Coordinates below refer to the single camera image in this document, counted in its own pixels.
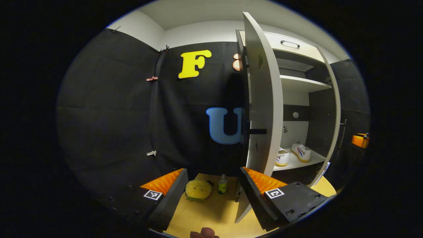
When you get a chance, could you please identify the white canvas shoe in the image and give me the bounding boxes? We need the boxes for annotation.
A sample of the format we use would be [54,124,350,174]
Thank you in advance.
[291,144,312,163]
[276,147,290,167]

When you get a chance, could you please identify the small drink bottle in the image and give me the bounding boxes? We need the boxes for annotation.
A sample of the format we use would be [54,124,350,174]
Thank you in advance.
[218,174,228,195]

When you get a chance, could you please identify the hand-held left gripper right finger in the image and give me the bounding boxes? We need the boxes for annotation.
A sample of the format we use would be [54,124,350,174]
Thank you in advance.
[239,167,334,232]

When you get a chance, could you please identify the white shoe cabinet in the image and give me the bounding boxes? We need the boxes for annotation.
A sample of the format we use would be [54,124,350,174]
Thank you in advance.
[236,30,333,199]

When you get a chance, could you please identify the black backdrop cloth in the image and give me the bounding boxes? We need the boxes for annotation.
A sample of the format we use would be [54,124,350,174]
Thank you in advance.
[56,28,247,212]
[330,59,370,185]

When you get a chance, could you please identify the white cabinet drawer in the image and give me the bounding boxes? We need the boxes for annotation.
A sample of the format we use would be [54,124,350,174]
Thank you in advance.
[239,30,326,63]

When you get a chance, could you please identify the yellow plush toy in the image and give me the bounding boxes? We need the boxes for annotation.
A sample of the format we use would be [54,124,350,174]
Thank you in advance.
[185,180,212,203]

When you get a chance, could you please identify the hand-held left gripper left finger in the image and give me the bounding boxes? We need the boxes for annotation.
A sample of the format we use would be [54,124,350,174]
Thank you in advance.
[99,169,188,232]

